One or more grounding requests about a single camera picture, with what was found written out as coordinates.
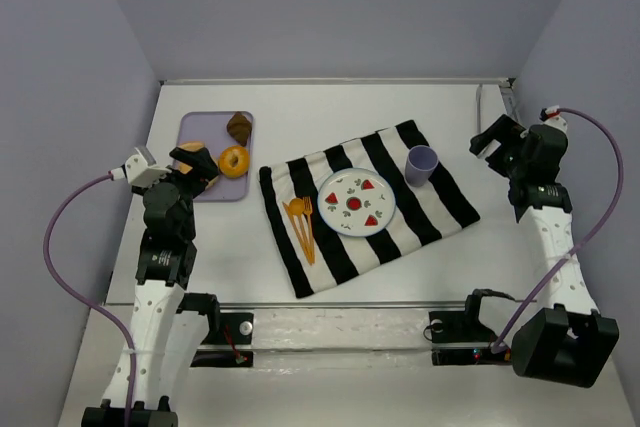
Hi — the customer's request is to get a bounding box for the golden orange bagel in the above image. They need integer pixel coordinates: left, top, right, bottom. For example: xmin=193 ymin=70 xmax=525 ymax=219
xmin=218 ymin=145 xmax=250 ymax=179

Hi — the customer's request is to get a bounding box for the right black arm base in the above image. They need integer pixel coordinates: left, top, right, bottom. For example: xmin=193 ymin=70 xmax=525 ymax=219
xmin=423 ymin=289 xmax=514 ymax=366

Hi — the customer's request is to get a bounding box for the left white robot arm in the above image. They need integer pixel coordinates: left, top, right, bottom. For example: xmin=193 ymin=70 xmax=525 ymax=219
xmin=81 ymin=143 xmax=220 ymax=426

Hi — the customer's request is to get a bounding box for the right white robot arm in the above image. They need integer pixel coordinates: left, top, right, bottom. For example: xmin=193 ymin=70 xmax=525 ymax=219
xmin=464 ymin=107 xmax=619 ymax=388

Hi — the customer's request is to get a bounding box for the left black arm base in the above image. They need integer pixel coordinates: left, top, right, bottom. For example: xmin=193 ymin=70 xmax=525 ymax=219
xmin=177 ymin=293 xmax=254 ymax=368

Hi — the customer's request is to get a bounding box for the light brown bread roll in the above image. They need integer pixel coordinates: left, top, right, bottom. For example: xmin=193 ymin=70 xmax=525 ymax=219
xmin=179 ymin=141 xmax=205 ymax=152

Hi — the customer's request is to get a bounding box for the pale sugared bagel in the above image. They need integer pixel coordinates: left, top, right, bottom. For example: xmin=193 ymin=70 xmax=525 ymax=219
xmin=176 ymin=162 xmax=192 ymax=174

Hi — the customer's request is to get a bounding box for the lavender plastic tray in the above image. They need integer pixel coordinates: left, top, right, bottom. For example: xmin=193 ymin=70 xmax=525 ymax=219
xmin=176 ymin=111 xmax=250 ymax=202

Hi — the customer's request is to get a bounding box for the dark brown croissant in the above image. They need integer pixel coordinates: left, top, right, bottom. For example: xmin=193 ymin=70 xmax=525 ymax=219
xmin=226 ymin=112 xmax=253 ymax=147

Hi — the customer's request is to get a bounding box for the lavender plastic cup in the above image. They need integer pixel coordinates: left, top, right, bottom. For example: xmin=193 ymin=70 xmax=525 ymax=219
xmin=405 ymin=145 xmax=439 ymax=187

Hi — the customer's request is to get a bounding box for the orange plastic spoon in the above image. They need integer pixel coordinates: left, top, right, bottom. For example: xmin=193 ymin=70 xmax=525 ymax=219
xmin=283 ymin=198 xmax=304 ymax=245

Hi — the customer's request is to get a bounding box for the orange plastic fork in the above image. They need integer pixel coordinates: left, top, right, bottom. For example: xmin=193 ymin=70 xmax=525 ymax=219
xmin=303 ymin=196 xmax=315 ymax=265

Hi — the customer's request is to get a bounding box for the watermelon pattern plate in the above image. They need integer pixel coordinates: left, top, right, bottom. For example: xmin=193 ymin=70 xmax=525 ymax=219
xmin=317 ymin=168 xmax=396 ymax=238

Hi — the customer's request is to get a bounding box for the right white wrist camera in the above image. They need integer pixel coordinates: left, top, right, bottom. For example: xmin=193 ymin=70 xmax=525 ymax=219
xmin=540 ymin=105 xmax=568 ymax=135

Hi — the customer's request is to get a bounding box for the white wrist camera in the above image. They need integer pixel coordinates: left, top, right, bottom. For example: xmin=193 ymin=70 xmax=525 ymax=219
xmin=540 ymin=105 xmax=568 ymax=135
xmin=109 ymin=146 xmax=171 ymax=188

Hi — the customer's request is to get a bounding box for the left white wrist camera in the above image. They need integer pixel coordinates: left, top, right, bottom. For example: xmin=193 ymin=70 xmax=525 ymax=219
xmin=109 ymin=146 xmax=171 ymax=188

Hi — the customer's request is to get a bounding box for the metal table rail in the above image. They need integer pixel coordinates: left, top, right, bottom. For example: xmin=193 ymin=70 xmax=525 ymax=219
xmin=102 ymin=300 xmax=539 ymax=310

